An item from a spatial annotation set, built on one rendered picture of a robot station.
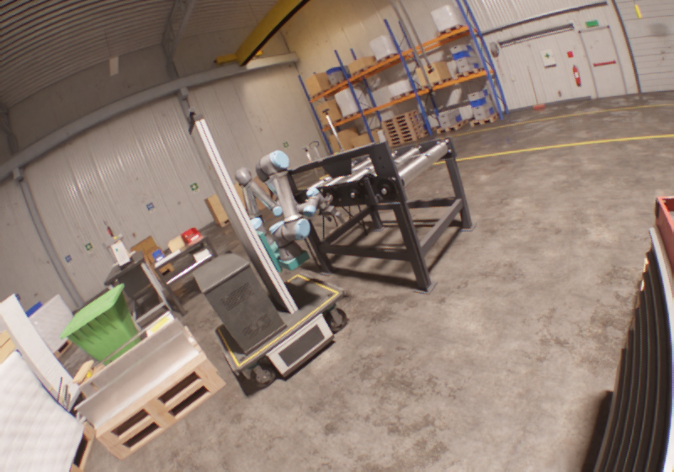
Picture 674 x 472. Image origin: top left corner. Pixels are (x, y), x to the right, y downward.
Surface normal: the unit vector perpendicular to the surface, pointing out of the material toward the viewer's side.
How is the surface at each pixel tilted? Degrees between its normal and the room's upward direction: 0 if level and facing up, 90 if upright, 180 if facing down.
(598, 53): 90
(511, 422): 0
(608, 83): 90
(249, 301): 90
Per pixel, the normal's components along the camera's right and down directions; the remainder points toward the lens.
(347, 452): -0.37, -0.88
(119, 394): 0.66, -0.04
